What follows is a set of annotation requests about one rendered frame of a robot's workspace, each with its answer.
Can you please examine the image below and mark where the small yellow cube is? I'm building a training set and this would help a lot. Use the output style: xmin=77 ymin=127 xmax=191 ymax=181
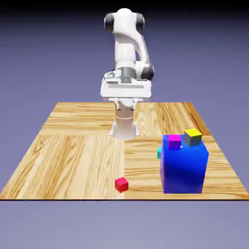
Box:
xmin=183 ymin=128 xmax=203 ymax=147

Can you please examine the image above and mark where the large blue box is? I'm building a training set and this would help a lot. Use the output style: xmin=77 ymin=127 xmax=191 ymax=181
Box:
xmin=160 ymin=134 xmax=210 ymax=195

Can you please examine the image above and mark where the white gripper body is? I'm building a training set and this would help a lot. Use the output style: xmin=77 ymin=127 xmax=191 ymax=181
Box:
xmin=100 ymin=77 xmax=153 ymax=102

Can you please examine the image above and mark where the small red cube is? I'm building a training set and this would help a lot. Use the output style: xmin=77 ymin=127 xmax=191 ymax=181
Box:
xmin=114 ymin=177 xmax=129 ymax=194

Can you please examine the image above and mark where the small magenta cube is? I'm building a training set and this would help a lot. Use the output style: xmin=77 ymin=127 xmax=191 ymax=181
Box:
xmin=168 ymin=134 xmax=182 ymax=152

